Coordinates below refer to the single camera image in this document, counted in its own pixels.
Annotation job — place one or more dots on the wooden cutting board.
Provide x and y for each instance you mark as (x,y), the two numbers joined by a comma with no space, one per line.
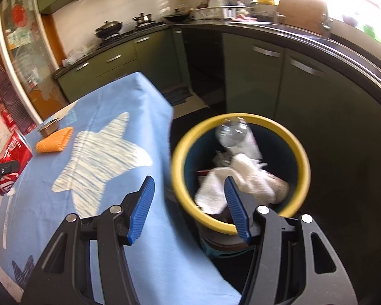
(301,9)

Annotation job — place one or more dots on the white paper towel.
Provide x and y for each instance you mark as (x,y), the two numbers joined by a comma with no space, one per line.
(250,178)

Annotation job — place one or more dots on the dark red patterned cloth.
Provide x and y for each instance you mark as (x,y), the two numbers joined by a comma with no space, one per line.
(3,101)

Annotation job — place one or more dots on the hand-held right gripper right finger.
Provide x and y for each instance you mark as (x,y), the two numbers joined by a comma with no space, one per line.
(238,209)

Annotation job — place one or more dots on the black wok with lid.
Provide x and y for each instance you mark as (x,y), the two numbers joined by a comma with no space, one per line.
(108,28)

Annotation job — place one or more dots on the small metal pot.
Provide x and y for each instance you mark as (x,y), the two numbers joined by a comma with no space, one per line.
(143,18)

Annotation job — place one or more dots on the blue star print tablecloth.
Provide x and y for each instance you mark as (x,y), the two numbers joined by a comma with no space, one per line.
(114,101)

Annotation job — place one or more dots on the red soda can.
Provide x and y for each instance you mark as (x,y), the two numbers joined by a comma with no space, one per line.
(16,151)

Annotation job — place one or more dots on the yellow rimmed blue bin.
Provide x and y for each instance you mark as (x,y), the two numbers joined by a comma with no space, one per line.
(177,171)

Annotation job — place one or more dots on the black frying pan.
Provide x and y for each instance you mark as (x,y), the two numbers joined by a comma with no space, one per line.
(177,16)

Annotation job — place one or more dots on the crushed clear plastic bottle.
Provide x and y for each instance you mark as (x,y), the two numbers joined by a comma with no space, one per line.
(233,135)

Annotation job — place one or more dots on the small metal tin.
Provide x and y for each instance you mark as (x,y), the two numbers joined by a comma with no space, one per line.
(49,127)

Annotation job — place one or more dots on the wooden framed glass door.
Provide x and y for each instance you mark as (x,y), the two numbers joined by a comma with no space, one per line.
(25,54)

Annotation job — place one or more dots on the white dish rack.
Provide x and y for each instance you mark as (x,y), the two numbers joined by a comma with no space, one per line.
(216,10)

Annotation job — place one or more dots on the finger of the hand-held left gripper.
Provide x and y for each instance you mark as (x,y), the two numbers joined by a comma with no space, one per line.
(0,170)

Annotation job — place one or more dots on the metal sink faucet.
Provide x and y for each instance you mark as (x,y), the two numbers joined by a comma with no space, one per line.
(327,22)

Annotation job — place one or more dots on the pink cloth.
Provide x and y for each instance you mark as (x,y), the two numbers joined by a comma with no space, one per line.
(244,18)

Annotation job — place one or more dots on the dark floor mat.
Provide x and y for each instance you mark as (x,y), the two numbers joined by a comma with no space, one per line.
(177,95)

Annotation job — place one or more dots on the black gas stove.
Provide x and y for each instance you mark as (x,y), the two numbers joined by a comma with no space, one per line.
(130,31)

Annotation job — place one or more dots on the orange woven sponge cloth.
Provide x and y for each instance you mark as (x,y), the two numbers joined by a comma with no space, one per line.
(54,141)

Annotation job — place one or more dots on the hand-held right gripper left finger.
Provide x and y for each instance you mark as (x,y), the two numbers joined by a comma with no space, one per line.
(141,209)

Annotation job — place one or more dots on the clear plastic bag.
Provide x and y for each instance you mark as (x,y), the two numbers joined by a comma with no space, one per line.
(76,54)

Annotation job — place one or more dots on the green kitchen cabinets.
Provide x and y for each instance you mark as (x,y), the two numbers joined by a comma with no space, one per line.
(250,79)

